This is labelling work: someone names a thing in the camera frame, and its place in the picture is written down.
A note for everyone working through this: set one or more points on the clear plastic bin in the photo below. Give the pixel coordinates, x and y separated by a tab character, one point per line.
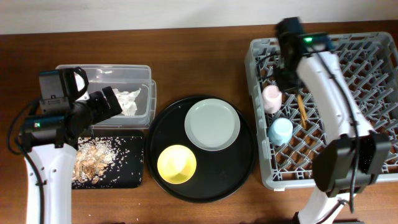
125	78

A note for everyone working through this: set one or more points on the wooden chopstick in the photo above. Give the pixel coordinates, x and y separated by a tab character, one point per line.
303	113

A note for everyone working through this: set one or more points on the grey plate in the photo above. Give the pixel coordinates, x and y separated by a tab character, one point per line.
212	124

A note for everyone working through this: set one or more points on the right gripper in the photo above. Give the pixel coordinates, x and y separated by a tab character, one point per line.
283	85

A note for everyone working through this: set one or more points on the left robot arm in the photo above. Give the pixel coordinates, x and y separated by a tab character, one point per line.
48	139

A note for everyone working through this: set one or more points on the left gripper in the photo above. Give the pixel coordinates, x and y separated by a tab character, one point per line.
105	112

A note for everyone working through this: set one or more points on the pink cup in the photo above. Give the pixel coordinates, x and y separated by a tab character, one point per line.
272	99

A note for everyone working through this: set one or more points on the black rectangular tray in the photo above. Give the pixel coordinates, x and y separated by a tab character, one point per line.
130	168

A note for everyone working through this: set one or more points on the white tissue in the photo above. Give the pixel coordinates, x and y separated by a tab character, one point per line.
127	101

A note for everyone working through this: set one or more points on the yellow bowl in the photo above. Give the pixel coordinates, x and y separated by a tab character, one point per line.
176	164

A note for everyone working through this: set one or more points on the grey dishwasher rack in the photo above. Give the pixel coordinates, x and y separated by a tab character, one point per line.
369	64

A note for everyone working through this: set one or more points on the blue cup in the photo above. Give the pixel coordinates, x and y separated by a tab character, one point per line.
280	131

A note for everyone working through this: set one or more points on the food scraps with rice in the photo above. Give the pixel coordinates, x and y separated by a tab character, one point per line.
93	158

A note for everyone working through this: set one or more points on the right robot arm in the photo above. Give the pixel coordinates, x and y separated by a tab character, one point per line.
355	152

